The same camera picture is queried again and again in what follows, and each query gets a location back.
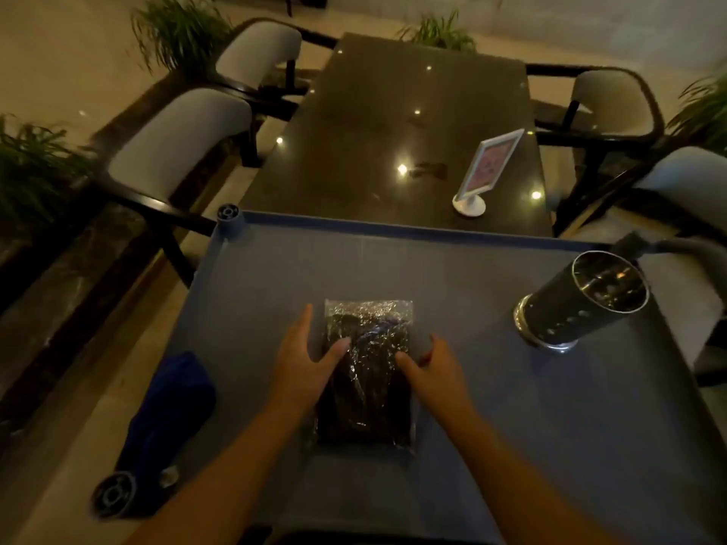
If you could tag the person's right thumb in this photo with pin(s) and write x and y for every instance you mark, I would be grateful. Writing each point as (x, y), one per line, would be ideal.
(409, 367)

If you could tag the person's right forearm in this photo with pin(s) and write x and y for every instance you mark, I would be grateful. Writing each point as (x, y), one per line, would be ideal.
(511, 488)

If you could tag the black cart corner post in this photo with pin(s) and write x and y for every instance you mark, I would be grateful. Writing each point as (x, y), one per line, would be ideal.
(113, 495)

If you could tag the clear plastic packet dark contents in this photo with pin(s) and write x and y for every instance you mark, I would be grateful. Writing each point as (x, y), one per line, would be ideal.
(372, 391)

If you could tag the person's left hand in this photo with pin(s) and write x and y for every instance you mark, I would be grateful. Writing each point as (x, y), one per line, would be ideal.
(295, 374)

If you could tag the grey cushioned dark-framed chair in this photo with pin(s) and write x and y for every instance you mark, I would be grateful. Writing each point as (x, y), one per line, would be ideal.
(616, 102)
(176, 141)
(258, 50)
(687, 181)

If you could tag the white table sign stand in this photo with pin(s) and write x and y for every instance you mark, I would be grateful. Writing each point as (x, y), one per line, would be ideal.
(488, 164)

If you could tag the person's right hand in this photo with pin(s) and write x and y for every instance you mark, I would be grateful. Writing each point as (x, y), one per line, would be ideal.
(443, 385)

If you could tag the person's left forearm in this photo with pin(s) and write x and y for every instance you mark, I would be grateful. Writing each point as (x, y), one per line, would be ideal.
(227, 482)

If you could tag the grey cart corner post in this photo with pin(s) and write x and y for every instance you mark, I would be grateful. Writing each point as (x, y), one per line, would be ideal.
(230, 218)

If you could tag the metal cylindrical utensil holder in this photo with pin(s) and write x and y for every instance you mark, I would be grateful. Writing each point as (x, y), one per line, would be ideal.
(573, 306)

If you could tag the person's left thumb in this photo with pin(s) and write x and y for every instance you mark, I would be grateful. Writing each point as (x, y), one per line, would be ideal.
(335, 353)

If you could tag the green leafy plant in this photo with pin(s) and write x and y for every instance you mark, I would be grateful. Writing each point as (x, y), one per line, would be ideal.
(707, 113)
(440, 33)
(34, 170)
(179, 31)

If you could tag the blue cloth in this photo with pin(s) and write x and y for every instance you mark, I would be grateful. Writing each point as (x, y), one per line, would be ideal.
(170, 402)

